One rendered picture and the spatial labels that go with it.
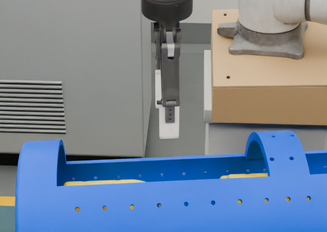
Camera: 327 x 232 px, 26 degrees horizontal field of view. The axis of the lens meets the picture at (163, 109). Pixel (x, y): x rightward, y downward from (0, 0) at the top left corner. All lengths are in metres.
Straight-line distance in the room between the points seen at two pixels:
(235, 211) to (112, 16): 1.74
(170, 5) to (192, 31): 3.17
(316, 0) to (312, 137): 0.36
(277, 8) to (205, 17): 2.48
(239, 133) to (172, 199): 0.68
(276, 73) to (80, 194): 0.71
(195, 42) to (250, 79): 2.55
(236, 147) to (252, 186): 0.66
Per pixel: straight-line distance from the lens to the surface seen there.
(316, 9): 1.66
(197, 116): 3.55
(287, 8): 1.67
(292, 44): 1.75
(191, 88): 3.79
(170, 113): 1.06
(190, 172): 1.37
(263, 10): 1.69
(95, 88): 2.93
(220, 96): 1.64
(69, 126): 3.05
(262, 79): 1.65
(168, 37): 1.02
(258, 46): 1.74
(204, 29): 4.17
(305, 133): 1.79
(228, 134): 1.78
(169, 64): 1.01
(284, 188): 1.15
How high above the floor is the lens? 1.91
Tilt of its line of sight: 32 degrees down
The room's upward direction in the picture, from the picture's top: straight up
